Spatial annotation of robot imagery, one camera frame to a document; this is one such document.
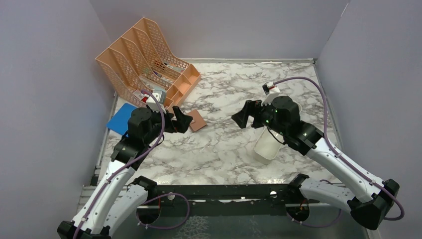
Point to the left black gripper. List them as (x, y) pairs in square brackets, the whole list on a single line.
[(182, 123)]

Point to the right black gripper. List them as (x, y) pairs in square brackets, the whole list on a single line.
[(250, 108)]

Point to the brown leather card holder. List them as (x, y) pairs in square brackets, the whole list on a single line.
[(198, 121)]

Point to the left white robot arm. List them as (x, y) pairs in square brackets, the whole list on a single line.
[(104, 211)]

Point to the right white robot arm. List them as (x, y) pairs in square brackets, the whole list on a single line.
[(366, 197)]

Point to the white plastic tray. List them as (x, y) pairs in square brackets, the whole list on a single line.
[(267, 145)]

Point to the blue folder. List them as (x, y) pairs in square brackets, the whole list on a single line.
[(119, 122)]

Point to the peach plastic file organizer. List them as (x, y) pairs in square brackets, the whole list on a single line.
[(141, 59)]

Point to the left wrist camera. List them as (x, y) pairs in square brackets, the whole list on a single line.
[(158, 102)]

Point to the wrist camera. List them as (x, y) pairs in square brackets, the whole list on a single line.
[(271, 92), (158, 102)]

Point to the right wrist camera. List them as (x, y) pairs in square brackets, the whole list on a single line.
[(271, 92)]

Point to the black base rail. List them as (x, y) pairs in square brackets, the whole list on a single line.
[(219, 200)]

